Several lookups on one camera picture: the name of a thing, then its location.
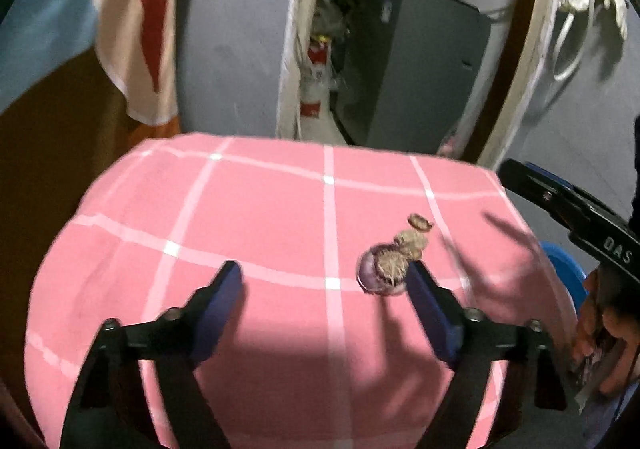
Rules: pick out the brown nut shells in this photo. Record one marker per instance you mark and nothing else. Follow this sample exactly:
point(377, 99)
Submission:
point(383, 269)

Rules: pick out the blue plastic bucket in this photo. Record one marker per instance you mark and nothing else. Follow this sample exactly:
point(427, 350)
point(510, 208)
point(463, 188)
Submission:
point(568, 271)

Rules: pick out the grey washing machine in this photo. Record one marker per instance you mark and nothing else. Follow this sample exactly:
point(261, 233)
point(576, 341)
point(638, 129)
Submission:
point(409, 70)

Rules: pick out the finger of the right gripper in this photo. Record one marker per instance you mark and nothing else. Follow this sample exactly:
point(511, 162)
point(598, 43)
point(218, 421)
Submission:
point(541, 180)
point(592, 226)

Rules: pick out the person right hand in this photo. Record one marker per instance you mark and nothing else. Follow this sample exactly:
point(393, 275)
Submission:
point(608, 306)

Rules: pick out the blue striped towel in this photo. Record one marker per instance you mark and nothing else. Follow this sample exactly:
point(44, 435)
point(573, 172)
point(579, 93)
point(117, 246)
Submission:
point(134, 41)

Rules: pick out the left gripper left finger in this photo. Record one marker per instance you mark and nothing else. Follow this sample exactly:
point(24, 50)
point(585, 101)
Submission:
point(108, 408)

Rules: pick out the brown wooden cabinet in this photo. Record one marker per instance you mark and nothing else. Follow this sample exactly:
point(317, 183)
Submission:
point(55, 140)

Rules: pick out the pink checked tablecloth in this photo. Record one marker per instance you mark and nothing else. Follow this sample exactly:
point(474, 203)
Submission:
point(308, 360)

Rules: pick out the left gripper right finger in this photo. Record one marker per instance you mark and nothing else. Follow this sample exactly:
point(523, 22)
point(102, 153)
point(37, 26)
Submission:
point(532, 408)

